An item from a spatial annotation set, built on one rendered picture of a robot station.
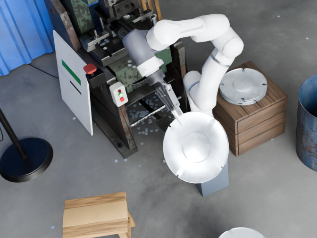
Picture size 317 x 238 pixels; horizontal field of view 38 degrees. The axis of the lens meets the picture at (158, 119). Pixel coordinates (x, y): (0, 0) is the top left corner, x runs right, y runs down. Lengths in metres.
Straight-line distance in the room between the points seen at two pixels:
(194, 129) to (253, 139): 1.15
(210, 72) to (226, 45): 0.21
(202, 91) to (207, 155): 0.44
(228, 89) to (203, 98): 0.68
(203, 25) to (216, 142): 0.48
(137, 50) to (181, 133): 0.37
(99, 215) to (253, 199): 0.93
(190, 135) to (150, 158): 1.24
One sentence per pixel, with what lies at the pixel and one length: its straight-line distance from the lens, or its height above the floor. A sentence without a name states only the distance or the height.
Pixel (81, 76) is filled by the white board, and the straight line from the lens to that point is 3.10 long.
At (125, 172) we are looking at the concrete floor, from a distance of 3.06.
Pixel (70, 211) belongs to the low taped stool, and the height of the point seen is 0.33.
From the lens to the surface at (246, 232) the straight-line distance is 2.47.
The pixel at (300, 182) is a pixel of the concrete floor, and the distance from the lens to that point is 2.94.
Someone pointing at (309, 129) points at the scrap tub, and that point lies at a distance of 2.73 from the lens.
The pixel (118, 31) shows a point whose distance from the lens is 2.81.
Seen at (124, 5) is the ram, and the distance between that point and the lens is 2.73.
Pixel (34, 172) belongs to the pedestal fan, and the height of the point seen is 0.03.
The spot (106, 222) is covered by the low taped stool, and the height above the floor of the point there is 0.33.
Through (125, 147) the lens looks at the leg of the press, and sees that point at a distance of 3.15.
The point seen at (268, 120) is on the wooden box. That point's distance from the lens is 2.96.
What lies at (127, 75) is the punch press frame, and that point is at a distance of 2.81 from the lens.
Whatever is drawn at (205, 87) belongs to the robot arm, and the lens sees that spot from 2.24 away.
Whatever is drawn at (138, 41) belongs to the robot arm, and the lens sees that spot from 1.81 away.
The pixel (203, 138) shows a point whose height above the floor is 0.96.
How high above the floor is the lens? 2.40
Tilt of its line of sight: 47 degrees down
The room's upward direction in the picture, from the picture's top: 12 degrees counter-clockwise
